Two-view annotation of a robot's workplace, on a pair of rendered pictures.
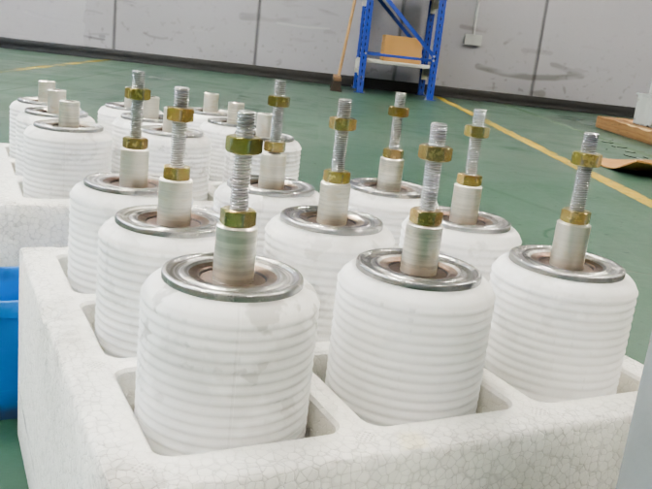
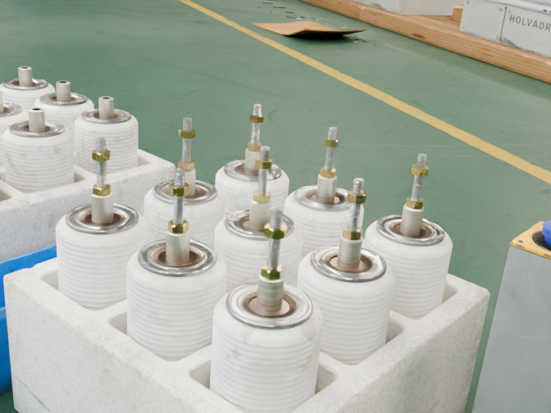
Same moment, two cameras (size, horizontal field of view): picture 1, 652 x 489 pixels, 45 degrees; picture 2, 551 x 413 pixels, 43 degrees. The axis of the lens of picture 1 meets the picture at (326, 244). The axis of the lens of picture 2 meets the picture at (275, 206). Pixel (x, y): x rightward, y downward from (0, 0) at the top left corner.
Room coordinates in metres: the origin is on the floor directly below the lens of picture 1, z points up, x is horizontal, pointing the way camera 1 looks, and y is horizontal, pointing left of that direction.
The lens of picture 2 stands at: (-0.09, 0.26, 0.57)
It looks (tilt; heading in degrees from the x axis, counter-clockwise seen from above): 23 degrees down; 337
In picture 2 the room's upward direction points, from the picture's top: 5 degrees clockwise
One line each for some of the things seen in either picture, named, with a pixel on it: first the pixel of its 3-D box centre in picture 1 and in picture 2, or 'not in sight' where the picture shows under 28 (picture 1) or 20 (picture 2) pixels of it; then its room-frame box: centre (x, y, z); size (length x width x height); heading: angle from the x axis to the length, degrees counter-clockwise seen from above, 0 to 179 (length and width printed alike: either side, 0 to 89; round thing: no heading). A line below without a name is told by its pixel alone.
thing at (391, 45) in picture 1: (401, 49); not in sight; (6.54, -0.43, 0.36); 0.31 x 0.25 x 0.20; 92
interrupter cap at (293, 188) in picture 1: (271, 186); (185, 192); (0.66, 0.05, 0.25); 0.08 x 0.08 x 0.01
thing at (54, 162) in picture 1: (66, 205); not in sight; (0.88, 0.30, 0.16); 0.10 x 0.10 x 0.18
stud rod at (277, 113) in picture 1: (277, 125); (186, 150); (0.66, 0.05, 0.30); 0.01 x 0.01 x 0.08
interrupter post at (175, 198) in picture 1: (175, 203); (177, 245); (0.50, 0.10, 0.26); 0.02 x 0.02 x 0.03
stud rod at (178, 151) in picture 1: (178, 146); (179, 209); (0.50, 0.10, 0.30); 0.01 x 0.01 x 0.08
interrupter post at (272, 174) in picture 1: (272, 172); (185, 182); (0.66, 0.05, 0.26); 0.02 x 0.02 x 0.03
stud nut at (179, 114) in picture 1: (179, 114); (179, 188); (0.50, 0.10, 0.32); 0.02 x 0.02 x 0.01; 42
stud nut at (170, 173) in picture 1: (177, 172); (178, 225); (0.50, 0.10, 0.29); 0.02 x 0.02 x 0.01; 42
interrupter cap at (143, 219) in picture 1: (173, 222); (177, 257); (0.50, 0.10, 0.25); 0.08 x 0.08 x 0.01
